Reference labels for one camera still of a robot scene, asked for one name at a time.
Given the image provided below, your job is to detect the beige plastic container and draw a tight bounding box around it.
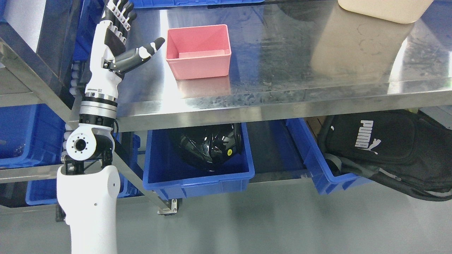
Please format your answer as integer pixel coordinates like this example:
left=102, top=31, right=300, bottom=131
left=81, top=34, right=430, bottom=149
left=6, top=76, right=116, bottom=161
left=338, top=0, right=433, bottom=24

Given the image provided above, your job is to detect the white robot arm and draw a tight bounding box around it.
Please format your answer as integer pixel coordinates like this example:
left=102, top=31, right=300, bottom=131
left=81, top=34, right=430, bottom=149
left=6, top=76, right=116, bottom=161
left=56, top=0, right=165, bottom=254

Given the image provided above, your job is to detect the black Puma bag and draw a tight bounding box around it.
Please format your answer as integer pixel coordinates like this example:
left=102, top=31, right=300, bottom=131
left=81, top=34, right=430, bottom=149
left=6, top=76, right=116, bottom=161
left=317, top=109, right=452, bottom=201

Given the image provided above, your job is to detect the white robotic hand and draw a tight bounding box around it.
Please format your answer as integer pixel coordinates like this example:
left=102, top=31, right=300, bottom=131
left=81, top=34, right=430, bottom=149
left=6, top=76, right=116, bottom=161
left=84, top=0, right=165, bottom=102

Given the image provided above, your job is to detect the black glossy helmet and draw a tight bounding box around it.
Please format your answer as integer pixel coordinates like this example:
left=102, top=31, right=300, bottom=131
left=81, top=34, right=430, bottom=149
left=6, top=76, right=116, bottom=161
left=167, top=123, right=243, bottom=171

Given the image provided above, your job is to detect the blue bin with bag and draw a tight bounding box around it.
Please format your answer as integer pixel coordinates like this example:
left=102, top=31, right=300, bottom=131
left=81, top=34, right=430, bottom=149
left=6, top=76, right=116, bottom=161
left=285, top=118, right=372, bottom=195

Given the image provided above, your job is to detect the blue bin top edge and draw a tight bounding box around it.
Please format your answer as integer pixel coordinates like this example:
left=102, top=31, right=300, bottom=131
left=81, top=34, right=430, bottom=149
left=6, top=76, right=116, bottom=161
left=132, top=0, right=263, bottom=8

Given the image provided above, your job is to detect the blue bin lower left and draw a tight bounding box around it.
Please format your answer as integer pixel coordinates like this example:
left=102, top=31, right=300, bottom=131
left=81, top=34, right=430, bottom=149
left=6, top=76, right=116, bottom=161
left=25, top=133, right=142, bottom=206

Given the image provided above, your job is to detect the blue bin left shelf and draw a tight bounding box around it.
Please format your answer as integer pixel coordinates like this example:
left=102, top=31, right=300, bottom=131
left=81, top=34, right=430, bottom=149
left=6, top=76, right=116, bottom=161
left=0, top=104, right=66, bottom=169

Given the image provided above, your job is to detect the blue bin with helmet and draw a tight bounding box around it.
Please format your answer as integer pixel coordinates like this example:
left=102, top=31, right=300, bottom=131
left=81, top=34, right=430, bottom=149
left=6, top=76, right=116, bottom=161
left=142, top=123, right=255, bottom=200

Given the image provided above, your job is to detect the pink plastic storage box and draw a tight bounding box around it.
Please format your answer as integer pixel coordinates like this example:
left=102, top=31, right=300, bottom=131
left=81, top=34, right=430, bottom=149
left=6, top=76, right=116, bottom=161
left=165, top=24, right=232, bottom=80

